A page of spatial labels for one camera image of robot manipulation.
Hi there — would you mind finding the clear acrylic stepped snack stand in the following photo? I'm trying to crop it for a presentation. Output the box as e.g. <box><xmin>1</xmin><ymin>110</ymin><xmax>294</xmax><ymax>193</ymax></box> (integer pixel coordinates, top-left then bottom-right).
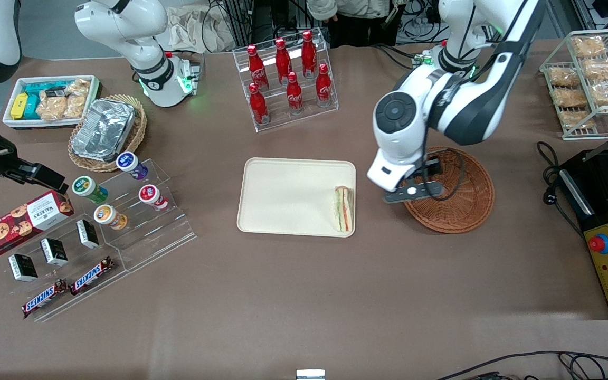
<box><xmin>0</xmin><ymin>211</ymin><xmax>128</xmax><ymax>322</ymax></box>

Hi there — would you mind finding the orange cup blue lid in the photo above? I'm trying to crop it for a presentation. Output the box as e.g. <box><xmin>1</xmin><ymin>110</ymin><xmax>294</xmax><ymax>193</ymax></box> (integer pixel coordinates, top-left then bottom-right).
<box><xmin>93</xmin><ymin>204</ymin><xmax>128</xmax><ymax>230</ymax></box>

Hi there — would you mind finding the green lid yogurt cup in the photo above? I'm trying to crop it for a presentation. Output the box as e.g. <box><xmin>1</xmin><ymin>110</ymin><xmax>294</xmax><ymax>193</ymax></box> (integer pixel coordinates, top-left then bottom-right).
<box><xmin>72</xmin><ymin>176</ymin><xmax>108</xmax><ymax>204</ymax></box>

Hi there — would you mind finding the black countertop appliance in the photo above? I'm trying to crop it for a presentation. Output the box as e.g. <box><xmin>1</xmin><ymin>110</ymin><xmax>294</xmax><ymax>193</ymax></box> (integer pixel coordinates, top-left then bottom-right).
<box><xmin>557</xmin><ymin>148</ymin><xmax>608</xmax><ymax>321</ymax></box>

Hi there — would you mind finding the Snickers bar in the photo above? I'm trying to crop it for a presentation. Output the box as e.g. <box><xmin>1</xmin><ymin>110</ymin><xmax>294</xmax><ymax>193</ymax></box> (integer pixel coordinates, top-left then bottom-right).
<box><xmin>70</xmin><ymin>256</ymin><xmax>115</xmax><ymax>295</ymax></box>
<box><xmin>22</xmin><ymin>279</ymin><xmax>68</xmax><ymax>319</ymax></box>

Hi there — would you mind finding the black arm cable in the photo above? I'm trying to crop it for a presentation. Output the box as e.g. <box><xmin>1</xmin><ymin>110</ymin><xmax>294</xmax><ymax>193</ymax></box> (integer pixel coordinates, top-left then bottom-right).
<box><xmin>421</xmin><ymin>127</ymin><xmax>467</xmax><ymax>202</ymax></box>

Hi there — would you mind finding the small black box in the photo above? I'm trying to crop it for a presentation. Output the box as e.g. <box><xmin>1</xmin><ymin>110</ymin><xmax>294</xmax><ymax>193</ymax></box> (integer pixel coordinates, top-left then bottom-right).
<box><xmin>76</xmin><ymin>219</ymin><xmax>100</xmax><ymax>249</ymax></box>
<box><xmin>40</xmin><ymin>237</ymin><xmax>68</xmax><ymax>267</ymax></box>
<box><xmin>8</xmin><ymin>254</ymin><xmax>38</xmax><ymax>282</ymax></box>

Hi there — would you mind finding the clear acrylic stepped cup stand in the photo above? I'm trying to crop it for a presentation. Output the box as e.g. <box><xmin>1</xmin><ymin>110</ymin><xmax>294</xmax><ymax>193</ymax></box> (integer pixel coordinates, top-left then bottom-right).
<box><xmin>87</xmin><ymin>158</ymin><xmax>197</xmax><ymax>272</ymax></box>

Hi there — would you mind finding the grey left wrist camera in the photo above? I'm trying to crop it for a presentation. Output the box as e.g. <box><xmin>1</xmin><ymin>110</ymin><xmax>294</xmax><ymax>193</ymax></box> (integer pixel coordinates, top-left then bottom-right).
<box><xmin>383</xmin><ymin>179</ymin><xmax>444</xmax><ymax>204</ymax></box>

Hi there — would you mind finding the black power cable with plug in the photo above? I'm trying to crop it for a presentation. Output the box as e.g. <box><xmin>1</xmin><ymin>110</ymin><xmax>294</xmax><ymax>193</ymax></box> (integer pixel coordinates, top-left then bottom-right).
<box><xmin>536</xmin><ymin>141</ymin><xmax>587</xmax><ymax>238</ymax></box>

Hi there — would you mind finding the large brown wicker basket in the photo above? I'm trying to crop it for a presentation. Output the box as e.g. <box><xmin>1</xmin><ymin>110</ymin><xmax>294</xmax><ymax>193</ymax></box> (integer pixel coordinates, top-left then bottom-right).
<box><xmin>403</xmin><ymin>146</ymin><xmax>495</xmax><ymax>234</ymax></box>

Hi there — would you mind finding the red Walkers cookie box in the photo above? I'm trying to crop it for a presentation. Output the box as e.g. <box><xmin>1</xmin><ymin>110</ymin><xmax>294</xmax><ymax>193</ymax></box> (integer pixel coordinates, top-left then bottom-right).
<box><xmin>0</xmin><ymin>190</ymin><xmax>74</xmax><ymax>259</ymax></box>

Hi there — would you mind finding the person in beige jacket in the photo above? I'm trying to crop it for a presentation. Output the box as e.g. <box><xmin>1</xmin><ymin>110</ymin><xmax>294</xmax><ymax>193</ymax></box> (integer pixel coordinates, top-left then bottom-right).
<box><xmin>307</xmin><ymin>0</ymin><xmax>406</xmax><ymax>48</ymax></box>

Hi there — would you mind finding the yellow snack box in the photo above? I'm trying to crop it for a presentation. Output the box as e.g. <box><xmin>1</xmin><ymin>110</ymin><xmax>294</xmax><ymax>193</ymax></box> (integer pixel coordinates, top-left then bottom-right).
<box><xmin>11</xmin><ymin>93</ymin><xmax>29</xmax><ymax>120</ymax></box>

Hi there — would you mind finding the white plastic crate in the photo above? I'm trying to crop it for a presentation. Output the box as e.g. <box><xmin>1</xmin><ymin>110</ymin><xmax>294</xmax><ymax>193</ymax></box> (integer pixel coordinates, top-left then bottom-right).
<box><xmin>2</xmin><ymin>75</ymin><xmax>101</xmax><ymax>130</ymax></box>

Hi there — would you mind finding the red cola bottle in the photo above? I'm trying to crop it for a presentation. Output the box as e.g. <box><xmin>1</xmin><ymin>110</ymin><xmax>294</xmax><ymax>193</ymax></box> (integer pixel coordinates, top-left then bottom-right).
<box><xmin>275</xmin><ymin>37</ymin><xmax>292</xmax><ymax>82</ymax></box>
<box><xmin>316</xmin><ymin>63</ymin><xmax>333</xmax><ymax>106</ymax></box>
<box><xmin>302</xmin><ymin>30</ymin><xmax>318</xmax><ymax>77</ymax></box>
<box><xmin>286</xmin><ymin>72</ymin><xmax>305</xmax><ymax>114</ymax></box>
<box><xmin>248</xmin><ymin>83</ymin><xmax>270</xmax><ymax>126</ymax></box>
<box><xmin>246</xmin><ymin>44</ymin><xmax>269</xmax><ymax>91</ymax></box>

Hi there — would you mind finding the white wire rack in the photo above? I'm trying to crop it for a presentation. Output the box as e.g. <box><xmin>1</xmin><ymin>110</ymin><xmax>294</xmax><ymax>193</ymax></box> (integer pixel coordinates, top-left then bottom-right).
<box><xmin>540</xmin><ymin>29</ymin><xmax>608</xmax><ymax>140</ymax></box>

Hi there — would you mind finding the aluminium foil container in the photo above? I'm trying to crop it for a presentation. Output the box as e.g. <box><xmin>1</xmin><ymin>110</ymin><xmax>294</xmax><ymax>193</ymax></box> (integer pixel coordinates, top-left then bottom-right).
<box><xmin>71</xmin><ymin>99</ymin><xmax>136</xmax><ymax>162</ymax></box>

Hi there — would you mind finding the black floor cable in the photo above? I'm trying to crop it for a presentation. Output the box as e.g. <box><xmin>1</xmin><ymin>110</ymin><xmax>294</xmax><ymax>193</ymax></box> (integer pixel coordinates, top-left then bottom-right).
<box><xmin>436</xmin><ymin>351</ymin><xmax>608</xmax><ymax>380</ymax></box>

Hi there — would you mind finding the purple lid yogurt cup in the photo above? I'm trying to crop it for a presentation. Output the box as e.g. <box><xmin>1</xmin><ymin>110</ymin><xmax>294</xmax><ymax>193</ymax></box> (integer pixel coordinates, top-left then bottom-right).
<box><xmin>116</xmin><ymin>152</ymin><xmax>149</xmax><ymax>180</ymax></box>

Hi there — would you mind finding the red lid yogurt cup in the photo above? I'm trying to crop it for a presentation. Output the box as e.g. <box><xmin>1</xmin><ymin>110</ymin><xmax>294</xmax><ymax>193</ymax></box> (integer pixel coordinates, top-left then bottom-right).
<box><xmin>138</xmin><ymin>185</ymin><xmax>169</xmax><ymax>211</ymax></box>

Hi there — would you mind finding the sandwich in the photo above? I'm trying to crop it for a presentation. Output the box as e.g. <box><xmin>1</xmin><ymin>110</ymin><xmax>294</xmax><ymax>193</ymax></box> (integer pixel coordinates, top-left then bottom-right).
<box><xmin>333</xmin><ymin>186</ymin><xmax>355</xmax><ymax>233</ymax></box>

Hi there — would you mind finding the small light wicker basket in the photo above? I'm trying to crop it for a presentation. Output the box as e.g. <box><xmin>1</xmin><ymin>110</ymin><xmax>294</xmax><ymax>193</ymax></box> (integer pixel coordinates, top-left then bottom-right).
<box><xmin>68</xmin><ymin>94</ymin><xmax>148</xmax><ymax>173</ymax></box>

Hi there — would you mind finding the cream rectangular tray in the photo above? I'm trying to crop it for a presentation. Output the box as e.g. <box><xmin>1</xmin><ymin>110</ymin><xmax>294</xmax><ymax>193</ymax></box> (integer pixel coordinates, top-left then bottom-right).
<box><xmin>237</xmin><ymin>157</ymin><xmax>356</xmax><ymax>238</ymax></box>

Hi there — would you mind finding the clear acrylic bottle rack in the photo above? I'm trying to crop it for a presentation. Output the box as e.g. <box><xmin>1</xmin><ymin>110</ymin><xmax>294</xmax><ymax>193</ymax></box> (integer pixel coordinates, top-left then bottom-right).
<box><xmin>233</xmin><ymin>29</ymin><xmax>339</xmax><ymax>132</ymax></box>

